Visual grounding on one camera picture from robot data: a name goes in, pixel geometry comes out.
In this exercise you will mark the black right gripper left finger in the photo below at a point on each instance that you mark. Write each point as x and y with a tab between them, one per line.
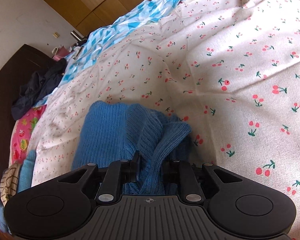
117	175

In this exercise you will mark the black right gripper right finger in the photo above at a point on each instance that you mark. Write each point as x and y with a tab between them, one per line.
180	180

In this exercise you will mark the blue striped knit sweater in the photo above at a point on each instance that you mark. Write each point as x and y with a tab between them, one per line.
116	132

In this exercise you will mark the teal knit garment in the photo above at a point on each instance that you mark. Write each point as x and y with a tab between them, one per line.
26	172

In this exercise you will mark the pink cartoon print pillow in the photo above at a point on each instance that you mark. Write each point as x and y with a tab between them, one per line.
22	132

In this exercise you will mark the brown striped cloth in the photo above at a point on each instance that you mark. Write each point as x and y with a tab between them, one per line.
9	182

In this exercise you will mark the dark navy jacket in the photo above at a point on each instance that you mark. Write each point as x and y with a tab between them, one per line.
39	85

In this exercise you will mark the white cherry print bedsheet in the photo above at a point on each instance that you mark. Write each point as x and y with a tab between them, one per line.
228	68

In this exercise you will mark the dark wooden headboard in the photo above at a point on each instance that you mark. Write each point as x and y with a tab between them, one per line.
14	73

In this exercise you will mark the blue white checkered quilt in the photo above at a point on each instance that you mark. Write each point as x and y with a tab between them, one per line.
85	53

